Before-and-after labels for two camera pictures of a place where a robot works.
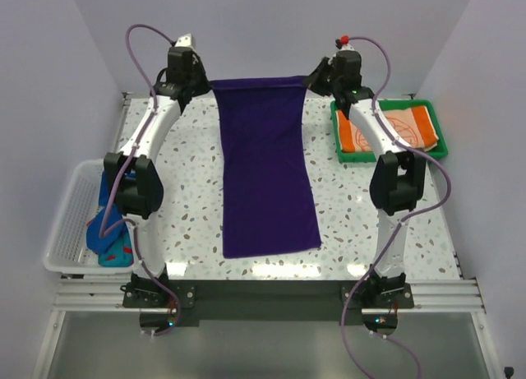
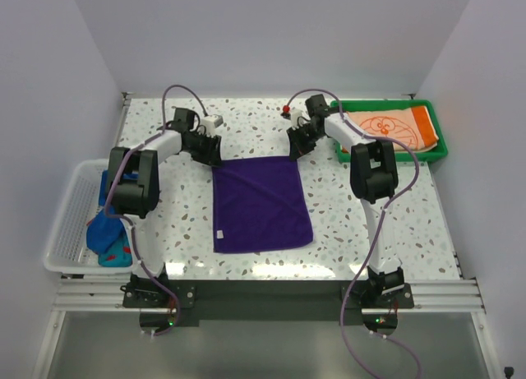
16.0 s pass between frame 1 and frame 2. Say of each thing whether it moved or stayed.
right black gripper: moved
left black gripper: moved
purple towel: moved
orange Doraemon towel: stayed
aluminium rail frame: stayed
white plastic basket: stayed
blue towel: stayed
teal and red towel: stayed
